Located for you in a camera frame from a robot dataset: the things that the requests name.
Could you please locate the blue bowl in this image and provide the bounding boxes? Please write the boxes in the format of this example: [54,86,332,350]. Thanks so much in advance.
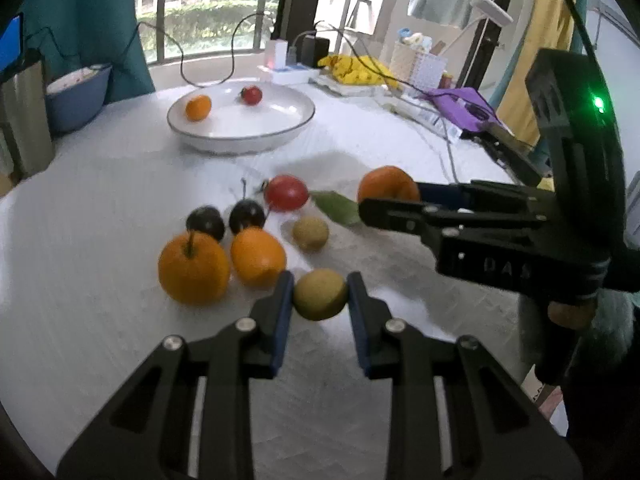
[45,63,113,134]

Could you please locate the grey cable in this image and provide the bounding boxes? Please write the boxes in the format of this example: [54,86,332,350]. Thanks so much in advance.
[291,30,458,184]

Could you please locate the white paper packets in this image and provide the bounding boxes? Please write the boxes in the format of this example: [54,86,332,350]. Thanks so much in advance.
[380,92,463,141]

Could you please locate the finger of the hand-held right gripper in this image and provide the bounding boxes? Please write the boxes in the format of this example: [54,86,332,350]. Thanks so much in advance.
[359,197,547,252]
[417,180,553,212]

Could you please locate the white tray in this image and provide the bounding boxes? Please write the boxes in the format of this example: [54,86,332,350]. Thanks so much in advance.
[310,77,386,98]

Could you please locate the long black cable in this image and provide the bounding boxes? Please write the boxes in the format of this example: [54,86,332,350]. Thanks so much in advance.
[136,11,275,87]

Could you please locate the black rectangular device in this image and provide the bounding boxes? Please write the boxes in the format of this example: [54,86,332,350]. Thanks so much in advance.
[480,121,546,187]

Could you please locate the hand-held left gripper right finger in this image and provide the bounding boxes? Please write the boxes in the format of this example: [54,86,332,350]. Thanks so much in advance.
[347,271,584,480]

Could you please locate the white round plate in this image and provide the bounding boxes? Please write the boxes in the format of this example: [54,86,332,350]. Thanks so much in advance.
[166,78,317,155]

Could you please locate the tablet with blue screen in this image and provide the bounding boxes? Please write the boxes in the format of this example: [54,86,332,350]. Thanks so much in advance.
[0,12,24,73]

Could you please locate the teal curtain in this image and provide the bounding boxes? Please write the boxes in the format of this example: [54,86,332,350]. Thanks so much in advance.
[20,0,156,106]

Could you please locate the thin black cable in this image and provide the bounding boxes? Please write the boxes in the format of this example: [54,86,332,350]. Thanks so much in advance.
[545,0,608,68]

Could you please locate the person's right hand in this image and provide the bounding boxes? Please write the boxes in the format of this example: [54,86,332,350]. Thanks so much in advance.
[547,300,597,330]

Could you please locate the dark charger plug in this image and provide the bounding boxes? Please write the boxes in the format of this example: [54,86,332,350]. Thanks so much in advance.
[301,35,331,68]

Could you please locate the white charger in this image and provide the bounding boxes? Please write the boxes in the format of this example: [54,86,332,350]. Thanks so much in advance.
[264,39,289,70]

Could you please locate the large orange with stem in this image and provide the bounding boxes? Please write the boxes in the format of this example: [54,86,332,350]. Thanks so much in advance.
[158,230,232,307]

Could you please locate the balcony railing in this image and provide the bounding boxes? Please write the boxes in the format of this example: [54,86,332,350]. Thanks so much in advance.
[134,0,373,66]

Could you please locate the steel tumbler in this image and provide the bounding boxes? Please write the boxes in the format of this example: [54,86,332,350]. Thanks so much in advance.
[0,55,55,178]

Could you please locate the yellow curtain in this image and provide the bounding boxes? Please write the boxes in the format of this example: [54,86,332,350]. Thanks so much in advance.
[497,0,578,146]

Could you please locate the red apple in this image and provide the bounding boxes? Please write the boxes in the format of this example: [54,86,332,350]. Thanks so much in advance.
[263,175,310,212]

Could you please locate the small orange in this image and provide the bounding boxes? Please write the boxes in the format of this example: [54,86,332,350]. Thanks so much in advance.
[185,95,212,122]

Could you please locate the small yellowish kiwi fruit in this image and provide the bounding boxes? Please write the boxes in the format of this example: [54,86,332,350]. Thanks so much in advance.
[292,216,330,252]

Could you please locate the yellow package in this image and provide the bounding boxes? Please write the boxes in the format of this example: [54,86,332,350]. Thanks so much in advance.
[318,54,401,92]

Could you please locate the white plastic basket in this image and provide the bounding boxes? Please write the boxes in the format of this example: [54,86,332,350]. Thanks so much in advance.
[389,40,447,92]

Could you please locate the colourful small packets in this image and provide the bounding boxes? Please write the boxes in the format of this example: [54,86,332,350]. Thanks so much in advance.
[397,27,433,53]

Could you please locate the large yellowish kiwi fruit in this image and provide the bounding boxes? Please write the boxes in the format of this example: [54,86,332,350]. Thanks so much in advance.
[293,268,348,321]

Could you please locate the purple cloth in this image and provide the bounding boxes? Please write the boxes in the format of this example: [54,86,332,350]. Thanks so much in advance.
[431,86,501,133]

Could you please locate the white desk lamp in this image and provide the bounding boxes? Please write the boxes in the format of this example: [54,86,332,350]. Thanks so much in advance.
[442,0,514,58]

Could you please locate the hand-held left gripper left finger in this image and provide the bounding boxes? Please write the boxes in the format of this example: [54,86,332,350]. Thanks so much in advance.
[56,270,296,480]

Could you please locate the white textured tablecloth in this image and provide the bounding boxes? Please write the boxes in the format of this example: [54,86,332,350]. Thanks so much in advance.
[0,77,571,480]

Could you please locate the black window post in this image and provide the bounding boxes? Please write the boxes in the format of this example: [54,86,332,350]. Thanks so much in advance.
[276,0,331,51]

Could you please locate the dark plum with stem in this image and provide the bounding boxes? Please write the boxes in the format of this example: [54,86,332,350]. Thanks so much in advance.
[229,178,267,235]

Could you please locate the round orange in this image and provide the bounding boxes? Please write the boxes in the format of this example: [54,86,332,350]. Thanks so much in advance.
[357,165,421,206]
[230,227,288,289]

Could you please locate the green leaf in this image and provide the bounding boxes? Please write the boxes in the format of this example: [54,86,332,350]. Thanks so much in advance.
[310,190,362,227]

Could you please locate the white power strip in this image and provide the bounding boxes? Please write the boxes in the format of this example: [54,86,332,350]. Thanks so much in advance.
[257,62,313,86]

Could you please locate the white pink bowl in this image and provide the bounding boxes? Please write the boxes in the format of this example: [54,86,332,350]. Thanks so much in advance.
[47,65,108,92]

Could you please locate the green hedge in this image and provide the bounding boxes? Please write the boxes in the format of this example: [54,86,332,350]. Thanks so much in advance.
[162,0,281,43]

